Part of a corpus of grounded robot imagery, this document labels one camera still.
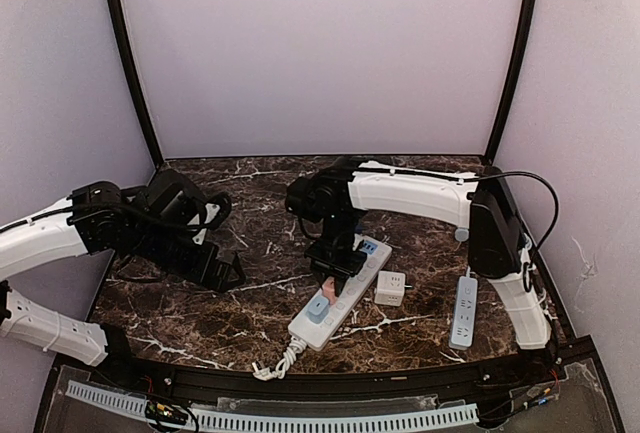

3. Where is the pink plug adapter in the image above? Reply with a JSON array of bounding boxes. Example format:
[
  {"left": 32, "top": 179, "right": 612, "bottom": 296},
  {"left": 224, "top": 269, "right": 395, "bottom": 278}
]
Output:
[{"left": 321, "top": 277, "right": 338, "bottom": 305}]

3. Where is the light blue plug adapter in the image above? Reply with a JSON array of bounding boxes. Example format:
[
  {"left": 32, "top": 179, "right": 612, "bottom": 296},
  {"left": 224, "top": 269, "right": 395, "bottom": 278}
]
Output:
[{"left": 306, "top": 295, "right": 330, "bottom": 324}]

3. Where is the white multicolour power strip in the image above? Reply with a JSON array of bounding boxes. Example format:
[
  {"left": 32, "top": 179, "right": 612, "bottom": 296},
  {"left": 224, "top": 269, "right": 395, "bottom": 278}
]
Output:
[{"left": 288, "top": 235, "right": 392, "bottom": 354}]

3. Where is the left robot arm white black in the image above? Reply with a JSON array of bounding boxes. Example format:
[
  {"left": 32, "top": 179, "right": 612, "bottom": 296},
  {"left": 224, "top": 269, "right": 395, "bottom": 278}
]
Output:
[{"left": 1, "top": 172, "right": 246, "bottom": 367}]

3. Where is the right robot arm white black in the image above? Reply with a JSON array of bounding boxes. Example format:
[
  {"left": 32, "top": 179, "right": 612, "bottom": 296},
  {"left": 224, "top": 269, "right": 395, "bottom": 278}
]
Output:
[{"left": 285, "top": 158, "right": 552, "bottom": 351}]

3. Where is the white cube socket adapter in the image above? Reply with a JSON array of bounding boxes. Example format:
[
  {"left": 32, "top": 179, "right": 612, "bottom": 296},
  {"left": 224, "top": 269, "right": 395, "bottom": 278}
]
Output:
[{"left": 374, "top": 271, "right": 410, "bottom": 307}]

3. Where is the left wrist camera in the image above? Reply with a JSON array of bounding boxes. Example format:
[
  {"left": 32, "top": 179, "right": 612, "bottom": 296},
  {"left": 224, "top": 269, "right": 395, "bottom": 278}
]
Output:
[{"left": 141, "top": 170, "right": 232, "bottom": 233}]

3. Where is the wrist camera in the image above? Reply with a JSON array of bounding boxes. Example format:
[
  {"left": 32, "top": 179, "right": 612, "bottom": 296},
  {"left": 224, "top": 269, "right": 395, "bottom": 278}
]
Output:
[
  {"left": 141, "top": 170, "right": 232, "bottom": 233},
  {"left": 285, "top": 177, "right": 324, "bottom": 223}
]

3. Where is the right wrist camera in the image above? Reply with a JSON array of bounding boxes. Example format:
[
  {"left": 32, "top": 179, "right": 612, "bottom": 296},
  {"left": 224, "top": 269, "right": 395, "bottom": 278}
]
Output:
[{"left": 285, "top": 177, "right": 324, "bottom": 223}]

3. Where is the white coiled cable with plug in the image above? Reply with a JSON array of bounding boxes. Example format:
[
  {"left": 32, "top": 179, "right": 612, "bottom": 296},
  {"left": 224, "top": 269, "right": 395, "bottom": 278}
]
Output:
[{"left": 251, "top": 336, "right": 307, "bottom": 383}]

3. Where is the black front table rail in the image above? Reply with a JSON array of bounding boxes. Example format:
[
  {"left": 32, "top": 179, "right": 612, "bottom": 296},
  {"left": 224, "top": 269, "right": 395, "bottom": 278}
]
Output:
[{"left": 49, "top": 342, "right": 596, "bottom": 407}]

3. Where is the white slotted cable duct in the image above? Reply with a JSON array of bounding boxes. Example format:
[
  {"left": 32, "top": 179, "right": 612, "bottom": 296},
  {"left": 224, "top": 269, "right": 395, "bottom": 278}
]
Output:
[{"left": 65, "top": 381, "right": 479, "bottom": 432}]

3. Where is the right black frame post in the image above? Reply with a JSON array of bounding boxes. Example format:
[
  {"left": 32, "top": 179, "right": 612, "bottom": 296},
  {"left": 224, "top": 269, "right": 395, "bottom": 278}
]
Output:
[{"left": 483, "top": 0, "right": 536, "bottom": 164}]

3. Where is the black frame post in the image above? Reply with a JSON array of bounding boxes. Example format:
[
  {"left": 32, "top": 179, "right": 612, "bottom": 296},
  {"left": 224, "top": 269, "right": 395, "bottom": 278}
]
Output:
[
  {"left": 107, "top": 0, "right": 165, "bottom": 170},
  {"left": 483, "top": 0, "right": 536, "bottom": 164}
]

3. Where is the left black frame post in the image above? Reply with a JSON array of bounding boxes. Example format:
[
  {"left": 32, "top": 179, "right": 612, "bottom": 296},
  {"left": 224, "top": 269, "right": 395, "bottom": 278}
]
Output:
[{"left": 107, "top": 0, "right": 165, "bottom": 170}]

